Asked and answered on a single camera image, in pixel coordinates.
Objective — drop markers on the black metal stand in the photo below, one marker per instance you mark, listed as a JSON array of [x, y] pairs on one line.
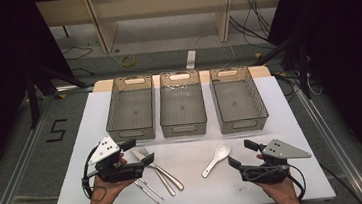
[[304, 70], [32, 96]]

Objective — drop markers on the white ceramic spoon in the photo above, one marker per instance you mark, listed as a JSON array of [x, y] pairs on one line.
[[223, 150]]

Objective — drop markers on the white power strip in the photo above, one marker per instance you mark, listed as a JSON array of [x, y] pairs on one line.
[[191, 60]]

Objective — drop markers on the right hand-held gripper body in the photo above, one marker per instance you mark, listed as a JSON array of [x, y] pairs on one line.
[[284, 151]]

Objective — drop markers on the aluminium floor rail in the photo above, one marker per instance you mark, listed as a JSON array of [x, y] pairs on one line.
[[333, 144], [17, 174]]

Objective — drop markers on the person's left hand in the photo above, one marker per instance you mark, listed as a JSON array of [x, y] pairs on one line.
[[105, 189]]

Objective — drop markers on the steel table knife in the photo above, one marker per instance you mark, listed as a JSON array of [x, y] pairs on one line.
[[136, 153]]

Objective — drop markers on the steel chopstick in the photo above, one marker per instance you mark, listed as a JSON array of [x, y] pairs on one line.
[[147, 193], [151, 189]]

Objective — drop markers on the clear grey plastic bin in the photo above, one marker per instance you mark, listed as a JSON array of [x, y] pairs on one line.
[[182, 105], [237, 100], [131, 110]]

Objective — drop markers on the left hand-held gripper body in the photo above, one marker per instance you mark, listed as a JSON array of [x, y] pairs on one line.
[[105, 151]]

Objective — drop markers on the person's right hand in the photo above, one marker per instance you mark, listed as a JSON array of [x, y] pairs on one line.
[[284, 190]]

